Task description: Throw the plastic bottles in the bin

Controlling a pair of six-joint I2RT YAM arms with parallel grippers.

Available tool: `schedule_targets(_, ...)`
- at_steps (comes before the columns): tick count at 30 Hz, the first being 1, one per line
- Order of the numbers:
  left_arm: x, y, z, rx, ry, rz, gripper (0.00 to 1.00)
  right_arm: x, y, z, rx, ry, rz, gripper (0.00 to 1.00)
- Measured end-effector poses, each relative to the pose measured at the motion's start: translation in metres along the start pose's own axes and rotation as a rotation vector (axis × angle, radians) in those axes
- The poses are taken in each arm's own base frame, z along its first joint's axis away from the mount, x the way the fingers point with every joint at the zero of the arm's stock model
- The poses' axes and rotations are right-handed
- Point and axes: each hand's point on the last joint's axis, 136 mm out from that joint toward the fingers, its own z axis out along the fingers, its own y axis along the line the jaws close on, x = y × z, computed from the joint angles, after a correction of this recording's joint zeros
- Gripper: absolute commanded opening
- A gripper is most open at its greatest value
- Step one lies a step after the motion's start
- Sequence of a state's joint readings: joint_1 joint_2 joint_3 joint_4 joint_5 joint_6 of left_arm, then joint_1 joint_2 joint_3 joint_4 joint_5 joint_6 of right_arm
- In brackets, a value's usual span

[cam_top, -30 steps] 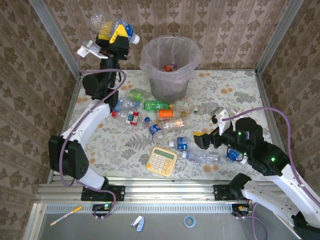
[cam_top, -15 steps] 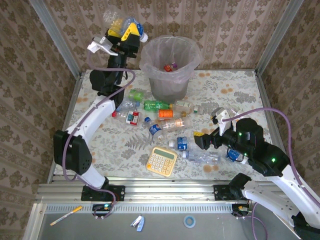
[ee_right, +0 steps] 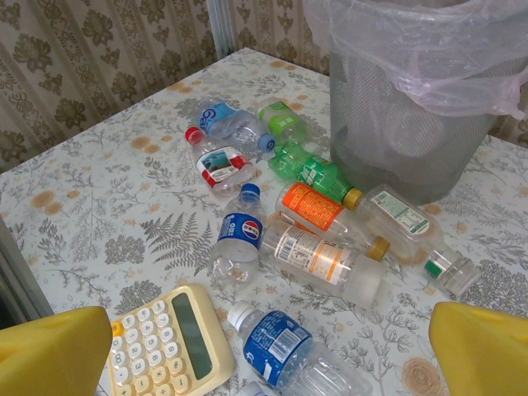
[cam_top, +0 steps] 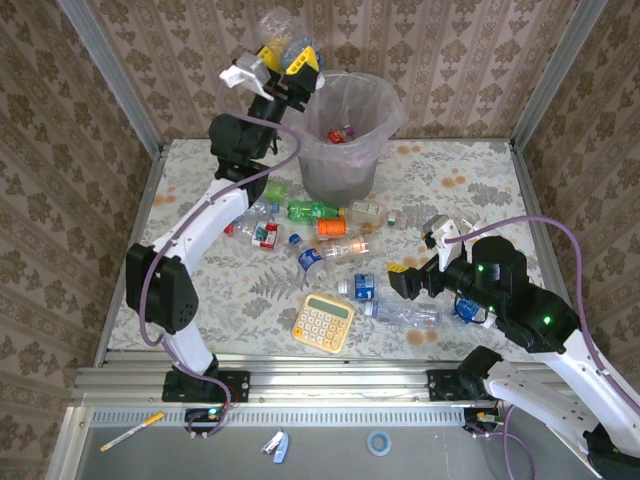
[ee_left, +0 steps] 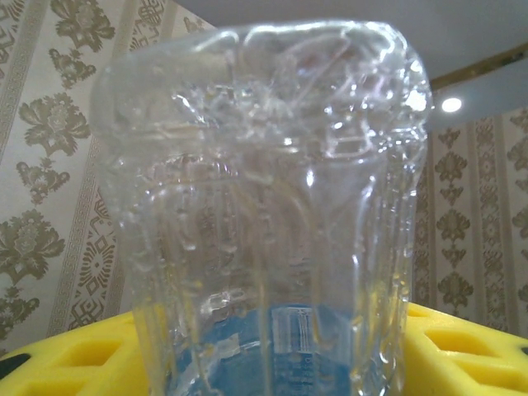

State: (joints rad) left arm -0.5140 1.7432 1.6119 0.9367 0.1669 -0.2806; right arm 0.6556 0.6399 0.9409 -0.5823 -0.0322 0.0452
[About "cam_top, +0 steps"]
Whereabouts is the grey metal shelf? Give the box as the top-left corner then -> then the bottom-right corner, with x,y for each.
44,404 -> 640,480

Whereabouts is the yellow white pen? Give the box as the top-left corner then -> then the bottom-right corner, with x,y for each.
99,411 -> 166,453

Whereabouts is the aluminium frame post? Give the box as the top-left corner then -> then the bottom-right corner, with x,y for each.
510,0 -> 610,149
56,0 -> 166,154

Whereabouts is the orange label plastic bottle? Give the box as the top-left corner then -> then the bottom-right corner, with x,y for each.
315,217 -> 376,241

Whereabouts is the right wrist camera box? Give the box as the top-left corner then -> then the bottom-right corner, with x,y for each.
421,213 -> 474,275

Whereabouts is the yellow calculator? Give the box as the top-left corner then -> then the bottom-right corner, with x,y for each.
291,293 -> 357,355

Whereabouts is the long clear water bottle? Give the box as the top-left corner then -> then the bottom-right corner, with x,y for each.
361,298 -> 445,330

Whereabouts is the red white label bottle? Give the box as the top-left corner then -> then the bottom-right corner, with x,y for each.
223,218 -> 281,250

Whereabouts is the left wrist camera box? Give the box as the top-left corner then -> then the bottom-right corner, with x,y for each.
218,53 -> 274,96

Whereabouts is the dark blue label cola bottle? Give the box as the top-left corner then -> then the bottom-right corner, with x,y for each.
288,232 -> 332,285

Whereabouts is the translucent plastic bin liner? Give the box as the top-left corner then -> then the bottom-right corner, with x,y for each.
298,71 -> 405,170

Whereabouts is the aluminium extrusion beam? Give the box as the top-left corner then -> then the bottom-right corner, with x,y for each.
69,349 -> 616,407

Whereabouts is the grey slotted cable duct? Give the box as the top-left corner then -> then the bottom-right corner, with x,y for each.
89,407 -> 469,427

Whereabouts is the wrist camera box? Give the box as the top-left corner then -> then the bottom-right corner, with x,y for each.
218,53 -> 274,96
421,213 -> 474,275

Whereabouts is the light green label bottle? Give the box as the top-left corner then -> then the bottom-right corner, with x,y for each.
263,179 -> 292,202

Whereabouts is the clear bottle orange-white label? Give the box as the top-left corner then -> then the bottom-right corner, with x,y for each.
323,235 -> 382,263

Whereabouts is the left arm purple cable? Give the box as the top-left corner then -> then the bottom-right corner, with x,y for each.
138,79 -> 304,441

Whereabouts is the blue label bottle white cap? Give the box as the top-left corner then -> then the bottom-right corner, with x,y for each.
336,272 -> 396,305

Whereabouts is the small circuit board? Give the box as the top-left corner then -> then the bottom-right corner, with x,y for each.
184,407 -> 232,437
462,407 -> 504,436

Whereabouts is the red round object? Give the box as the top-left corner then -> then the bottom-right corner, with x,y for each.
327,124 -> 357,146

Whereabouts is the clear plastic bottle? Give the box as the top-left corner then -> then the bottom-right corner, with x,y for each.
257,7 -> 314,69

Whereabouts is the large clear bottle blue label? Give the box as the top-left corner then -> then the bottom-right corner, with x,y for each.
233,198 -> 281,225

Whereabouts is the blue tape roll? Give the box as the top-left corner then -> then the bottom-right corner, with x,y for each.
366,430 -> 393,457

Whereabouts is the blue white stapler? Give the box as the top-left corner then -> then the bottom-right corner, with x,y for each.
261,428 -> 291,465

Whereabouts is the grey mesh waste bin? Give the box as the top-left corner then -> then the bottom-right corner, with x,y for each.
298,73 -> 403,208

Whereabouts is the clear bottle cream label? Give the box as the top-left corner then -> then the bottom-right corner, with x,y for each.
348,198 -> 390,223

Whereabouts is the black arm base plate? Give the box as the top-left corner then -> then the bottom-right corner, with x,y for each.
162,369 -> 251,404
425,368 -> 521,404

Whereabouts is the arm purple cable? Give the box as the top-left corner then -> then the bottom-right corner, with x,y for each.
442,215 -> 640,480
138,79 -> 304,441

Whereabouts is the dark green bottle yellow cap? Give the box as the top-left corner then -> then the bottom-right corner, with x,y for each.
285,198 -> 348,226

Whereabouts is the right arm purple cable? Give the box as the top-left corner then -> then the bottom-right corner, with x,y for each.
442,215 -> 640,480

